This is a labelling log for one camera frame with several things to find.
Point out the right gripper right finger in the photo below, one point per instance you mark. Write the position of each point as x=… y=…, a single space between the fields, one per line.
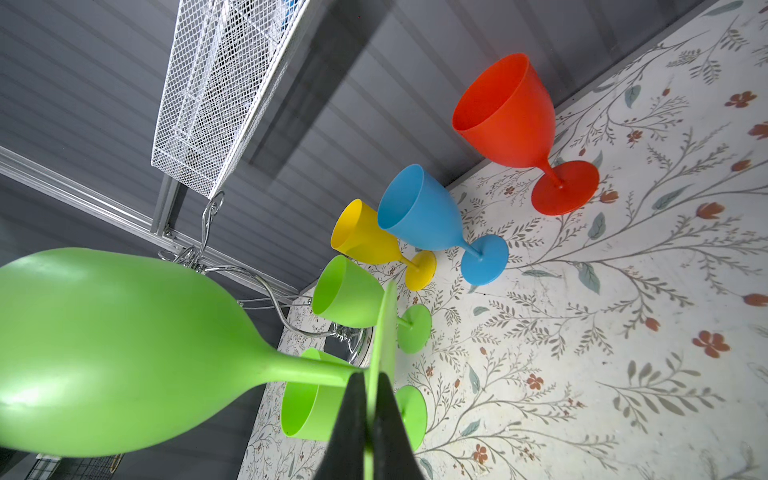
x=393 y=458

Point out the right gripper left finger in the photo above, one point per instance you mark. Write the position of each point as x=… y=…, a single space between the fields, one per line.
x=344 y=456

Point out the green wine glass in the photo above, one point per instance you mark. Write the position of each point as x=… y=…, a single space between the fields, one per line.
x=309 y=412
x=105 y=353
x=350 y=296

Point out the yellow wine glass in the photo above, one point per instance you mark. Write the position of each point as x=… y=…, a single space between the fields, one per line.
x=357 y=235

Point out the blue wine glass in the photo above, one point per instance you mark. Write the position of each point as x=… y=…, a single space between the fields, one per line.
x=419 y=210

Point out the red wine glass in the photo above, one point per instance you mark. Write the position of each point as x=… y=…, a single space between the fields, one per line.
x=508 y=116

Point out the chrome wine glass rack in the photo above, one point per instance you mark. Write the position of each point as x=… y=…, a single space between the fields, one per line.
x=357 y=341

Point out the black wire basket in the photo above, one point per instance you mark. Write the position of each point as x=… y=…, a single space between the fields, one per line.
x=47 y=467

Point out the white wire mesh basket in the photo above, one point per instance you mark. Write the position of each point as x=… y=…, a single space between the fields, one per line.
x=226 y=61

